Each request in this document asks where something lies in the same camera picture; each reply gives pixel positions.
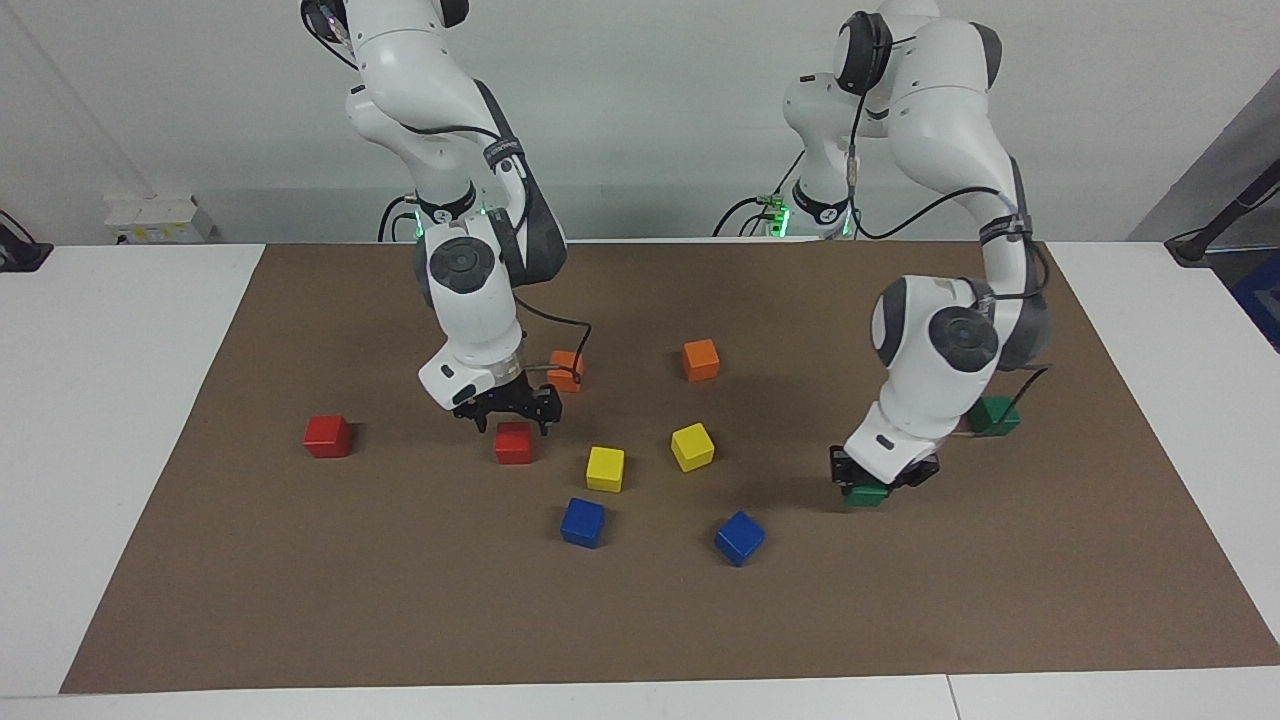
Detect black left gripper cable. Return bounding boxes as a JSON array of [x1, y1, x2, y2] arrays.
[[845, 35, 1053, 436]]

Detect black left arm base cable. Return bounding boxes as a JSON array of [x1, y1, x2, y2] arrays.
[[712, 150, 806, 239]]

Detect blue wooden cube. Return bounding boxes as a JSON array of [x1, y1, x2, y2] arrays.
[[560, 497, 607, 550], [714, 510, 767, 568]]

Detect black right arm base cable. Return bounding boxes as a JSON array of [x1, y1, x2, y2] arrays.
[[377, 193, 421, 243]]

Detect blue crate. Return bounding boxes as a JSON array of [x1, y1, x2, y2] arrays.
[[1233, 248, 1280, 353]]

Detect white power strip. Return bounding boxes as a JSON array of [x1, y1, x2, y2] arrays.
[[104, 193, 216, 246]]

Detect black arm base cable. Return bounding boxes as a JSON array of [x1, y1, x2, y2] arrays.
[[377, 193, 421, 243], [712, 150, 806, 239]]

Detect red wooden cube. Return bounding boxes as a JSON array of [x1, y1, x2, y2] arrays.
[[494, 421, 535, 466], [304, 414, 353, 460]]

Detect black stand foot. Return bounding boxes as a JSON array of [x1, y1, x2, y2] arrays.
[[0, 210, 53, 273]]

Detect yellow wooden cube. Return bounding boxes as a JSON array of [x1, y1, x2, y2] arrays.
[[585, 446, 626, 493], [670, 422, 716, 473]]

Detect black pole stand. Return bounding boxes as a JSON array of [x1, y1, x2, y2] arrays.
[[1165, 160, 1280, 267]]

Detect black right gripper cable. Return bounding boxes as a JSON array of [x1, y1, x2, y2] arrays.
[[300, 0, 593, 391]]

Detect brown table mat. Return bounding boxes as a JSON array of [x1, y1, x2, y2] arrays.
[[58, 240, 1280, 696]]

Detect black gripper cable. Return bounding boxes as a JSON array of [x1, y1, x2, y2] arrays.
[[300, 0, 593, 391], [845, 35, 1053, 436]]

